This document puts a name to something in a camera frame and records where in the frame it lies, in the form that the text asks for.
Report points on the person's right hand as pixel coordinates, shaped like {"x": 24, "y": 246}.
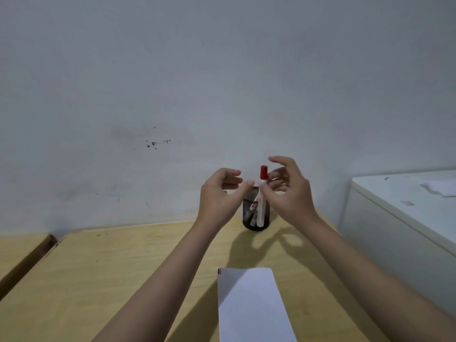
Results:
{"x": 294, "y": 199}

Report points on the person's left hand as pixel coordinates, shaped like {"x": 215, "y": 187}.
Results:
{"x": 213, "y": 202}

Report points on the person's left middle finger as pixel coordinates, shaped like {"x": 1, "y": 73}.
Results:
{"x": 233, "y": 180}

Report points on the person's right little finger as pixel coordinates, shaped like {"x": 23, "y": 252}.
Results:
{"x": 280, "y": 188}

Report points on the person's left thumb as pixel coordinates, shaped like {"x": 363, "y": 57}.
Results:
{"x": 242, "y": 194}

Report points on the person's right thumb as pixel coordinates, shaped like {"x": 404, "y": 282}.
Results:
{"x": 268, "y": 195}

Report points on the person's right middle finger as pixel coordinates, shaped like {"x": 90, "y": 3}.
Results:
{"x": 278, "y": 172}

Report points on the white marker with red cap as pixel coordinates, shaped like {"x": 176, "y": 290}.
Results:
{"x": 263, "y": 174}

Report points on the person's right forearm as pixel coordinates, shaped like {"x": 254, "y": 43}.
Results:
{"x": 370, "y": 281}

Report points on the person's left forearm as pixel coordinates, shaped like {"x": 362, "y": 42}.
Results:
{"x": 160, "y": 284}

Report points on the grey printed marker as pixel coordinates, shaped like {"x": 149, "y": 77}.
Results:
{"x": 252, "y": 210}

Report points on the black mesh pen holder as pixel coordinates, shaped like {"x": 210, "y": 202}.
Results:
{"x": 247, "y": 224}

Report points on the white paper sheet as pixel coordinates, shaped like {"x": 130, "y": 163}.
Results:
{"x": 249, "y": 302}

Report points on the white cabinet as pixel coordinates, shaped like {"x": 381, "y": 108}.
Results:
{"x": 395, "y": 227}

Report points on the wooden side table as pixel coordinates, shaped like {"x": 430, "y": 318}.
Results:
{"x": 17, "y": 256}

